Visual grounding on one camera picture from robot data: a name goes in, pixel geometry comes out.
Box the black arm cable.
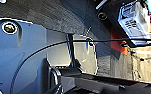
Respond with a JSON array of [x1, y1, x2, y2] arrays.
[[8, 37, 151, 94]]

